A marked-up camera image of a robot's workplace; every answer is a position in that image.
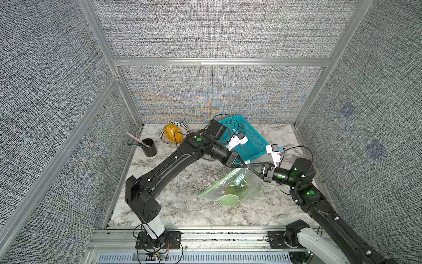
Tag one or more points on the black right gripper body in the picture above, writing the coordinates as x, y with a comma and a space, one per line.
273, 174

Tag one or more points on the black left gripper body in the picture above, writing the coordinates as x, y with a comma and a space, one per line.
221, 154

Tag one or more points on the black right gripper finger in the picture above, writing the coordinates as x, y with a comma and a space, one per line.
257, 172
257, 164

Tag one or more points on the clear zip-top bag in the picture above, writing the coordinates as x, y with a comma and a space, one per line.
236, 177

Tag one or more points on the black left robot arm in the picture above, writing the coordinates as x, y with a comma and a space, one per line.
141, 193

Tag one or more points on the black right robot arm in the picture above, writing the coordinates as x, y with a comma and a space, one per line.
350, 247

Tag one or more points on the teal plastic basket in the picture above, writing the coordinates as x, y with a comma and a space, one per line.
256, 145

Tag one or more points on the white patterned bowl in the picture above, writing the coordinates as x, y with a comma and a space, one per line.
182, 126

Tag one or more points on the orange fruit in bowl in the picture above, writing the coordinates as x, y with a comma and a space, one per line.
173, 133

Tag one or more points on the black cup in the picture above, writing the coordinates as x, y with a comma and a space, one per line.
149, 148

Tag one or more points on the pink stick in cup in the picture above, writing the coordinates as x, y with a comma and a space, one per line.
137, 140

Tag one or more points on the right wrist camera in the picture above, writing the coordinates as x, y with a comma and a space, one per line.
276, 153

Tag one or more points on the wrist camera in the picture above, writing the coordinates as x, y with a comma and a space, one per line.
239, 139
276, 153

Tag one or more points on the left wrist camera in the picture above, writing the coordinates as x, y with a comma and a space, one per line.
239, 139

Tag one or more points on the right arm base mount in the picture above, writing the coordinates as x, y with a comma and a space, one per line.
278, 240

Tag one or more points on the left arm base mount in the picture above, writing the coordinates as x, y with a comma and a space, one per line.
168, 240

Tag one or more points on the white slotted cable duct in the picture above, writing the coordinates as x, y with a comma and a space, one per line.
199, 257

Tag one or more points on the aluminium front rail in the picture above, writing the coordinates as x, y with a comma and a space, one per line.
193, 238

